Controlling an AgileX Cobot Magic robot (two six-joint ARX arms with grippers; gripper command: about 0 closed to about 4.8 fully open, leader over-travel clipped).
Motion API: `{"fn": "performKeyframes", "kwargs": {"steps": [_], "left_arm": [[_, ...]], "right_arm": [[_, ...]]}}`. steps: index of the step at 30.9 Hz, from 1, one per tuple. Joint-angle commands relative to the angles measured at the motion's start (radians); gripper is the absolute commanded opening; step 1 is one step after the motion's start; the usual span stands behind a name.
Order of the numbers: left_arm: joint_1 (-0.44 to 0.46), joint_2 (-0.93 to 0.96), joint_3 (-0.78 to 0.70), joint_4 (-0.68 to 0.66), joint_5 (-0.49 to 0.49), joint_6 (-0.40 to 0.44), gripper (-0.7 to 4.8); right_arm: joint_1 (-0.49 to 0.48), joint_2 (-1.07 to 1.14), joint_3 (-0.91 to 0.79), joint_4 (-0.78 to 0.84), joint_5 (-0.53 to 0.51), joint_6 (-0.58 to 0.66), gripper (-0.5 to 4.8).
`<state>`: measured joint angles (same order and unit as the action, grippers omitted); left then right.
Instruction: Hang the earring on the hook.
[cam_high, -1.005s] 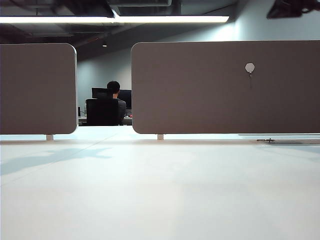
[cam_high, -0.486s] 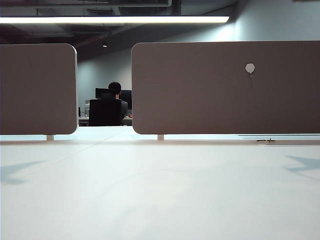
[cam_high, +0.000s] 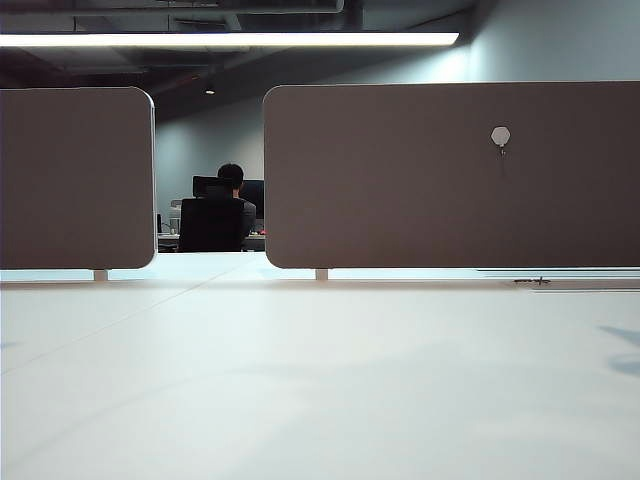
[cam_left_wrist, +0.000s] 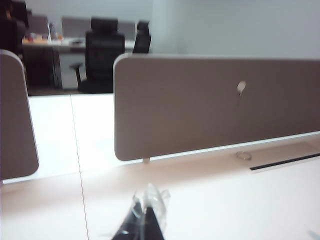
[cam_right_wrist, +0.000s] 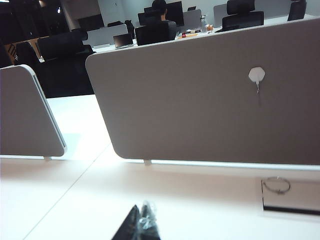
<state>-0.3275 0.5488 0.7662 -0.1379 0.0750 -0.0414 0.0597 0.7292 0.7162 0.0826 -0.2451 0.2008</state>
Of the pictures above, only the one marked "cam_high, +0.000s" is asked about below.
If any white hexagonal adhesive hook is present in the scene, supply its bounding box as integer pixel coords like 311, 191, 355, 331
490, 125, 512, 158

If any black computer monitor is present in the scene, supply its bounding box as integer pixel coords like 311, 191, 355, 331
240, 179, 266, 222

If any right grey desk partition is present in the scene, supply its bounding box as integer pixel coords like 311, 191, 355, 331
262, 81, 640, 270

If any grey desk partition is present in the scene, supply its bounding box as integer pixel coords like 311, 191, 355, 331
262, 81, 640, 270
0, 86, 158, 272

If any seated person in dark shirt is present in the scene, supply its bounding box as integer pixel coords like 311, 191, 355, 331
216, 162, 258, 252

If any black office chair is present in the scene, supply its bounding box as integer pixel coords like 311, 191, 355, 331
177, 175, 245, 254

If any long ceiling light strip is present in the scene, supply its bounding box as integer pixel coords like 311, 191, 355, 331
0, 31, 461, 49

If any left grey desk partition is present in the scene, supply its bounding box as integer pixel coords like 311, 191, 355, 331
0, 86, 158, 272

